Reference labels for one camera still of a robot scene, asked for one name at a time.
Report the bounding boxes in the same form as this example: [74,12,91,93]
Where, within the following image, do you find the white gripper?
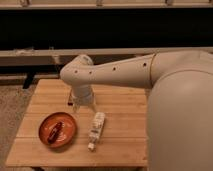
[71,85,97,113]

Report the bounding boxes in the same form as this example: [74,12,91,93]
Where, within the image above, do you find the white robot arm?
[60,50,213,171]

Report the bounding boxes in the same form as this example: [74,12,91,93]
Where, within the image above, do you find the dark red item in bowl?
[47,122,63,144]

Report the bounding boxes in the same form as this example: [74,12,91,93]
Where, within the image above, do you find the long wooden bench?
[0,46,213,66]

